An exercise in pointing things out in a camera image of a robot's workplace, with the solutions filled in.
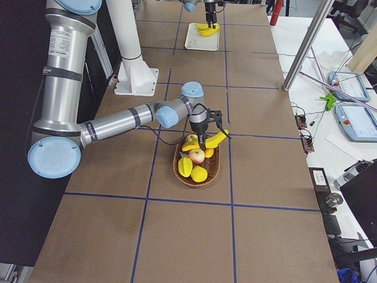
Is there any yellow starfruit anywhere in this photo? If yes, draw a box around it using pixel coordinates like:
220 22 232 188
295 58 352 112
178 157 193 177

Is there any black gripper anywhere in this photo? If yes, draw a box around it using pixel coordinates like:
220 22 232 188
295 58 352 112
191 121 209 151
204 0 217 29

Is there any green plastic clamp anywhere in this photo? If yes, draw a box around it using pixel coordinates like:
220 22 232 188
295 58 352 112
319 93 337 111

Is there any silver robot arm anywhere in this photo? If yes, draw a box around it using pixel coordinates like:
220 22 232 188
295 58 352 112
27 1 210 179
180 0 217 29

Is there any aluminium frame post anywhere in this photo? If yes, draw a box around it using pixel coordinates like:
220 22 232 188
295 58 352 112
282 0 334 91

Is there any yellow pear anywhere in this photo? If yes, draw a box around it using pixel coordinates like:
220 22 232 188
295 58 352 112
190 166 208 183

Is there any lower teach pendant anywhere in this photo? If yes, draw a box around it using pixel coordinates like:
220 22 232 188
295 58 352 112
334 103 376 143

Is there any woven wicker basket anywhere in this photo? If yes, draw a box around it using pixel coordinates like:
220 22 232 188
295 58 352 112
173 133 220 187

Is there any orange connector block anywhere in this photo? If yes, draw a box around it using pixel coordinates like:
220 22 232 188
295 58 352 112
295 114 307 130
300 136 315 153

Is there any red fire extinguisher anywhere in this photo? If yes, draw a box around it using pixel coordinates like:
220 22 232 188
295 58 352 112
269 0 284 26

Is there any black device with label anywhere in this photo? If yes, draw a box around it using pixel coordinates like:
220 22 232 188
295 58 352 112
309 167 330 193

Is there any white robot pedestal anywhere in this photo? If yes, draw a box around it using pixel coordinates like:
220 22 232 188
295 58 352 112
106 0 159 97

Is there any teach pendant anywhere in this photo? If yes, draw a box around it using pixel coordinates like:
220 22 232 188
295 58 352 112
328 71 371 103
334 103 376 143

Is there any upper orange connector block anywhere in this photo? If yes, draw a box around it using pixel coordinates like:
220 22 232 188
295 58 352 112
295 114 307 130

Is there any lower orange connector block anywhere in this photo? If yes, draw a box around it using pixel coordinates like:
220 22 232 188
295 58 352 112
300 136 315 153

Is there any small orange fruit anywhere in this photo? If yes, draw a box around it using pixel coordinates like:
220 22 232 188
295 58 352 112
204 149 214 159

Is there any thin metal rod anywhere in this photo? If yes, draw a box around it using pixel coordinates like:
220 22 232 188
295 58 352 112
299 71 377 112

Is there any white rectangular bear tray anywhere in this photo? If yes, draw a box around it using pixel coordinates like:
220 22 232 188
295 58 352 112
184 23 220 51

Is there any black monitor corner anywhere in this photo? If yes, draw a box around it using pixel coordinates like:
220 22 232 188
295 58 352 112
340 160 376 246

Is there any black camera cable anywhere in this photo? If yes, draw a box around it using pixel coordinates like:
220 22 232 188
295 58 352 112
137 103 232 146

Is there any upper teach pendant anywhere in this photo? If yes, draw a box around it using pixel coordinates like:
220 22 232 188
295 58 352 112
328 71 371 103

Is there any pink white peach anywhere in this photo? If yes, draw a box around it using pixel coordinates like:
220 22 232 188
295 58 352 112
188 149 205 164

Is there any yellow banana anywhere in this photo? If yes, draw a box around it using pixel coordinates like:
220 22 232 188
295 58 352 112
197 25 220 37
181 140 200 152
196 23 217 31
206 129 229 149

